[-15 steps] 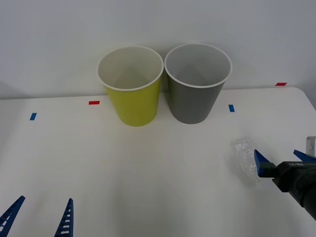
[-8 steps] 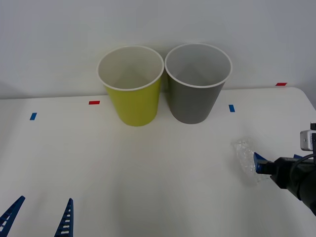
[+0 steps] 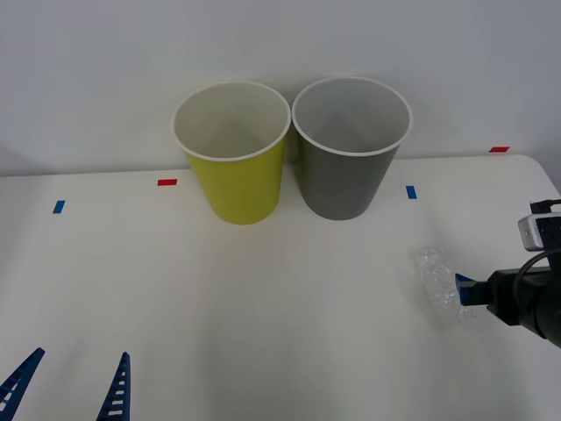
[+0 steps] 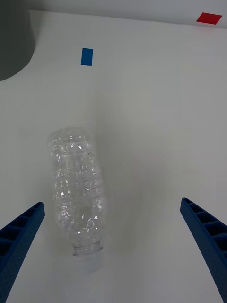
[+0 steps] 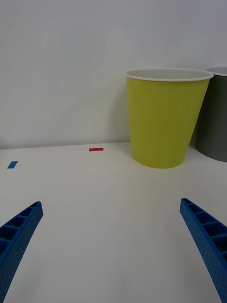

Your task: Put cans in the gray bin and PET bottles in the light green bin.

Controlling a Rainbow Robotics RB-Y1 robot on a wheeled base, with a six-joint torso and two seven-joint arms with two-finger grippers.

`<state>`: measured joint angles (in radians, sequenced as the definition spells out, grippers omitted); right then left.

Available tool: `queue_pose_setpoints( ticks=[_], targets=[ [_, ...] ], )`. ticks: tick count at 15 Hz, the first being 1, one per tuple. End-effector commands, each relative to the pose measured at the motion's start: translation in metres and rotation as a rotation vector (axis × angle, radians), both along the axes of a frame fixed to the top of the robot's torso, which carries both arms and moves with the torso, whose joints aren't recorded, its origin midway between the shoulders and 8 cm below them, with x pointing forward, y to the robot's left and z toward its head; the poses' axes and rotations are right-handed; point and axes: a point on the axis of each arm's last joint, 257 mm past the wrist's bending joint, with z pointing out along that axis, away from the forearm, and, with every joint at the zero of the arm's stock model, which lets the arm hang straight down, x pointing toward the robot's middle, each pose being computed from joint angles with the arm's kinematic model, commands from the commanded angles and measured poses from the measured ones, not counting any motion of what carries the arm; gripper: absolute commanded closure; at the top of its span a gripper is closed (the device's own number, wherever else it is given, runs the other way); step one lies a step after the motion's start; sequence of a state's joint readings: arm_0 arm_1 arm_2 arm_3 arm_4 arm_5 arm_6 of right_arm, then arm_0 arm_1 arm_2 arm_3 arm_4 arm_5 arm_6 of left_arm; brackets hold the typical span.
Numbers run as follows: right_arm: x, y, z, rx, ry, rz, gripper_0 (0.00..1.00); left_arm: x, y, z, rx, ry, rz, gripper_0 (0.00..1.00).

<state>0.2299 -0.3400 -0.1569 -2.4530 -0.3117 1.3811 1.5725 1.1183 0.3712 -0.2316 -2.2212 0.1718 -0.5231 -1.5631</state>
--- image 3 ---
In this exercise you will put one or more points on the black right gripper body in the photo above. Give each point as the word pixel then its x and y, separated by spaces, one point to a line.
pixel 504 298

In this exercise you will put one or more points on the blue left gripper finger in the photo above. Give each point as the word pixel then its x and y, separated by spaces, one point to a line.
pixel 19 381
pixel 122 377

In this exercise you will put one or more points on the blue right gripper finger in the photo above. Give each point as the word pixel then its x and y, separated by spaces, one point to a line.
pixel 475 294

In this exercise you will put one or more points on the crushed clear plastic bottle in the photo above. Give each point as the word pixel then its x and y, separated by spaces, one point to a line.
pixel 434 272

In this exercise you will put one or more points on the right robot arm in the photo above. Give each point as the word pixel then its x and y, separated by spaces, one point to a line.
pixel 550 326

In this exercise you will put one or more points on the grey plastic waste bin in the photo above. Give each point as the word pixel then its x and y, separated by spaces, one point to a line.
pixel 342 184

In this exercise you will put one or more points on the yellow-green plastic waste bin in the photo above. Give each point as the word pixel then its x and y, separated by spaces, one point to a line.
pixel 236 188

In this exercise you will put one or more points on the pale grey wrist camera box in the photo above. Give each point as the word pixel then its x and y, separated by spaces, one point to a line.
pixel 532 232

